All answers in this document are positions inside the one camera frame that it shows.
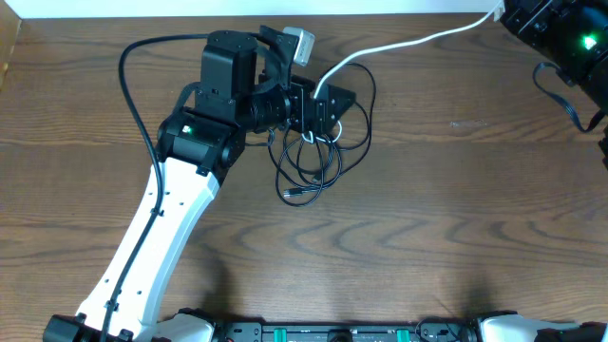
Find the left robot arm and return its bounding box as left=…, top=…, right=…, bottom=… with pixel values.
left=43, top=27, right=356, bottom=341

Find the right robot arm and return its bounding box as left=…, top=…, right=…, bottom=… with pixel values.
left=458, top=0, right=607, bottom=342

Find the white usb cable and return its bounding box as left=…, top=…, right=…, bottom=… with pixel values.
left=300, top=0, right=505, bottom=144

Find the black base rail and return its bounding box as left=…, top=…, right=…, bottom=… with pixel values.
left=211, top=317, right=482, bottom=342

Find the black usb cable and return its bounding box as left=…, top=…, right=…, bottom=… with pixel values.
left=246, top=62, right=377, bottom=208

